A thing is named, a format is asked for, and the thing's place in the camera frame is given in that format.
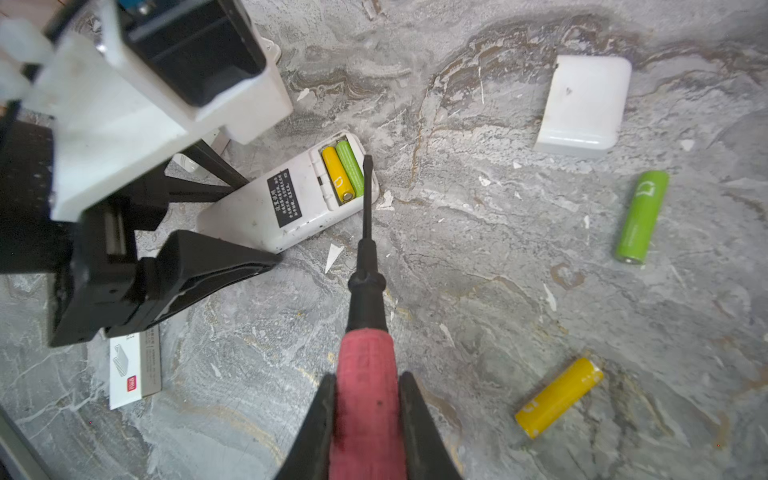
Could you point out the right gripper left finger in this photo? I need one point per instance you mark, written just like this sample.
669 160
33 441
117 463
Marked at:
309 456

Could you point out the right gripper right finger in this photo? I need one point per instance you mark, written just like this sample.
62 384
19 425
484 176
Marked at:
426 455

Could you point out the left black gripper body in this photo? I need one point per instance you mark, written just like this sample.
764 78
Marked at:
97 282

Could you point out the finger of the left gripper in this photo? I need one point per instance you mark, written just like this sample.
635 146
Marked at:
212 179
189 267

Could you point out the red handled screwdriver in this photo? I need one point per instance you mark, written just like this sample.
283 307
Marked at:
367 440

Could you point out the yellow AAA battery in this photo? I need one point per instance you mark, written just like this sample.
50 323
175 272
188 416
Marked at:
547 406

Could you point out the red white remote control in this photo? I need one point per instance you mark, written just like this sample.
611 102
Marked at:
285 206

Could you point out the green AAA battery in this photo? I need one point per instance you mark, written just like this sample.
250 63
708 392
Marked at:
641 218

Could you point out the white remote battery cover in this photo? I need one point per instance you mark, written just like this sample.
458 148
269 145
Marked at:
585 106

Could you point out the yellow battery in remote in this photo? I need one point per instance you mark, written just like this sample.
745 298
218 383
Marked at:
342 185

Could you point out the green battery in remote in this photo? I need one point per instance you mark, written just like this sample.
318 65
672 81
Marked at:
351 166

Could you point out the small white card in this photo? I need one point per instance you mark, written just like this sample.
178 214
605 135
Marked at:
135 367

